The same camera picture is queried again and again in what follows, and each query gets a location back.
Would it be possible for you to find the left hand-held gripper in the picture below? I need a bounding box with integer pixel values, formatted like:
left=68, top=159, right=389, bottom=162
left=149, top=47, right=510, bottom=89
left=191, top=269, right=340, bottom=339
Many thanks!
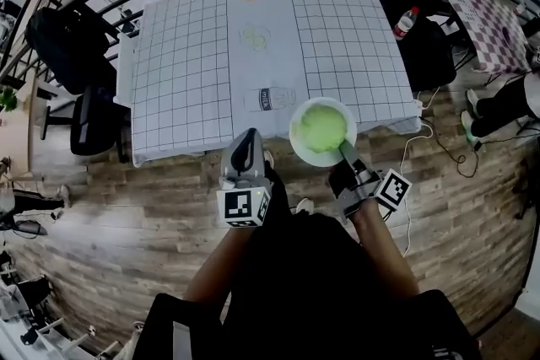
left=216, top=127, right=273, bottom=229

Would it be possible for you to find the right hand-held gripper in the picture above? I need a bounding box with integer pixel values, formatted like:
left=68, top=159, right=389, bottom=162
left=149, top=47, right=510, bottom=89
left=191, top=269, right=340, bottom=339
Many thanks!
left=328, top=139, right=413, bottom=225

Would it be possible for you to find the green vegetable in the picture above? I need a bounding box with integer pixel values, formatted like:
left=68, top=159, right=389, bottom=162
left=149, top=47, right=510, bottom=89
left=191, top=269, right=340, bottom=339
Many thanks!
left=298, top=104, right=350, bottom=153

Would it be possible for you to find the white round bowl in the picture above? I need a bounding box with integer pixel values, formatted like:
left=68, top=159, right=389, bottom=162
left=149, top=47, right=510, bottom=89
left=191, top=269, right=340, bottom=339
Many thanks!
left=288, top=96, right=359, bottom=168

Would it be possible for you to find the person's right forearm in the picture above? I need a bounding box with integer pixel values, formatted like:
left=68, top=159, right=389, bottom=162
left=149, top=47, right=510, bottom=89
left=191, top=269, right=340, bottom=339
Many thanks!
left=351, top=197, right=421, bottom=301

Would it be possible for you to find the person's left forearm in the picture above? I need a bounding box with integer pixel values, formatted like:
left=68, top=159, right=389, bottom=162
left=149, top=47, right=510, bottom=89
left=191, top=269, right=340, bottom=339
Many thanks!
left=184, top=223, right=255, bottom=305

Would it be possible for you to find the white grid tablecloth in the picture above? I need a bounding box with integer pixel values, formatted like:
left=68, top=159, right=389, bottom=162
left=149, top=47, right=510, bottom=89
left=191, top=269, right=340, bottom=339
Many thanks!
left=129, top=0, right=423, bottom=168

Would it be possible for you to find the red-capped plastic bottle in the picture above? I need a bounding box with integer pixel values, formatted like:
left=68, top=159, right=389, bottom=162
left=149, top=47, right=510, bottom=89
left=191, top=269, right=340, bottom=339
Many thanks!
left=392, top=6, right=421, bottom=41

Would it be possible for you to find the person's black clothing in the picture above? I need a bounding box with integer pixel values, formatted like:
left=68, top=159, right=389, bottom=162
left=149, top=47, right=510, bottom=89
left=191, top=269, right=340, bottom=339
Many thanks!
left=143, top=162, right=483, bottom=360

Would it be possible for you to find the white table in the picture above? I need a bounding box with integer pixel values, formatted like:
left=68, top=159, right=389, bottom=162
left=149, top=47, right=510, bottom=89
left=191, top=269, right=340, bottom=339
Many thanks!
left=112, top=0, right=424, bottom=169

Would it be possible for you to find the black office chair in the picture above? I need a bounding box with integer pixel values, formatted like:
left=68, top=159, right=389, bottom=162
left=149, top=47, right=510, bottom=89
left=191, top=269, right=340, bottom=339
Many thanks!
left=39, top=85, right=132, bottom=164

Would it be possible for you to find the purple checked tablecloth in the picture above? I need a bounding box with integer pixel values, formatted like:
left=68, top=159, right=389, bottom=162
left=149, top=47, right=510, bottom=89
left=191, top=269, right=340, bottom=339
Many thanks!
left=445, top=0, right=533, bottom=76

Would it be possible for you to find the black chair with bag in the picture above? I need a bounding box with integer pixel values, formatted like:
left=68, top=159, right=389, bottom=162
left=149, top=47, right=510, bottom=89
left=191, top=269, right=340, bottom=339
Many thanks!
left=24, top=6, right=120, bottom=96

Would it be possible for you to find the green plant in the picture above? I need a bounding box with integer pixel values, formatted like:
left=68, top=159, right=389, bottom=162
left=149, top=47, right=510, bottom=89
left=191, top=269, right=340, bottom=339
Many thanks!
left=0, top=85, right=20, bottom=113

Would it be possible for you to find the white rack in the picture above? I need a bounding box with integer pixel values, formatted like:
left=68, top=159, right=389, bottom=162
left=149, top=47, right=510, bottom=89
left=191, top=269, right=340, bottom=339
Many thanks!
left=0, top=273, right=124, bottom=360

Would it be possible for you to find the white cable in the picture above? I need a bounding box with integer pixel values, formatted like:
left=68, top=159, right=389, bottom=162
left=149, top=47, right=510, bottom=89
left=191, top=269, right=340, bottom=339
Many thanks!
left=397, top=87, right=435, bottom=258

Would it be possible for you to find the black cable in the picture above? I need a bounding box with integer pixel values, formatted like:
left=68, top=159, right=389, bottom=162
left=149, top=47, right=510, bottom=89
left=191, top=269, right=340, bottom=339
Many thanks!
left=420, top=116, right=540, bottom=179

